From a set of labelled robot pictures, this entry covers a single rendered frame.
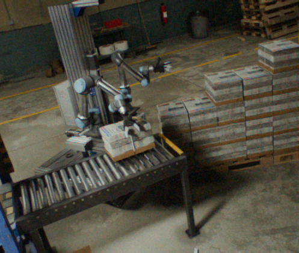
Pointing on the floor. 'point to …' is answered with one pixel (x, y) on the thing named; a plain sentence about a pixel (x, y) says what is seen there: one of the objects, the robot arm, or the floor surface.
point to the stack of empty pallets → (257, 17)
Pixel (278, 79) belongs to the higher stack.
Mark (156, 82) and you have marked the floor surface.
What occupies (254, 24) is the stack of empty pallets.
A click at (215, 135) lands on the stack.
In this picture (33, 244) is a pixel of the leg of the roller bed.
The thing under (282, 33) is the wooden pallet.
